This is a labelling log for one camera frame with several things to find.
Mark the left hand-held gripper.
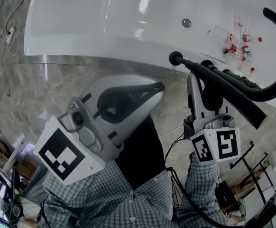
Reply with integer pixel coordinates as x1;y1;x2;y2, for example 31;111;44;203
35;97;126;186

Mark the white bathtub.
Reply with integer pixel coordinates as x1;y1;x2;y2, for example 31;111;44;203
23;0;276;111

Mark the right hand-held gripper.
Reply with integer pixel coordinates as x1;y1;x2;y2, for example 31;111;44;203
186;72;242;163

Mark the person's black trouser leg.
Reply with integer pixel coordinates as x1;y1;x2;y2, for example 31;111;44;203
115;114;170;191

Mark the black equipment case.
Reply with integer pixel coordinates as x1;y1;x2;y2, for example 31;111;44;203
215;180;238;213

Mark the group of small plastic bottles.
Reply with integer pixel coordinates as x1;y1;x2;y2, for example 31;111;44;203
206;14;253;62

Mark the person's left forearm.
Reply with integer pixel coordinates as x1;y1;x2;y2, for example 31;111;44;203
43;161;110;199

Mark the person's right forearm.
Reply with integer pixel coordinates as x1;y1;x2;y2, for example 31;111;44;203
175;152;221;225

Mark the thin black cable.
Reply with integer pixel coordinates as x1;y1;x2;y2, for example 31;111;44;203
40;193;67;228

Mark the black metal rack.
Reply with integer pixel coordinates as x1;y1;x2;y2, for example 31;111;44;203
230;141;276;228

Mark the thick black cable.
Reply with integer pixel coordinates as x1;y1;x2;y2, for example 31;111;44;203
165;166;226;228

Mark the white shelf frame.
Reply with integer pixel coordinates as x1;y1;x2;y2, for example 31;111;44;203
0;136;26;173

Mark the white power strip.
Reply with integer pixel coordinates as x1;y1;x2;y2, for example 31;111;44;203
6;27;16;45

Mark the person's checked shirt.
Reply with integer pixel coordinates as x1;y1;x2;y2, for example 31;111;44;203
36;160;226;228

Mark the black faucet valve handle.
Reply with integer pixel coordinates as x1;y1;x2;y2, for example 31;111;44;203
200;60;260;90

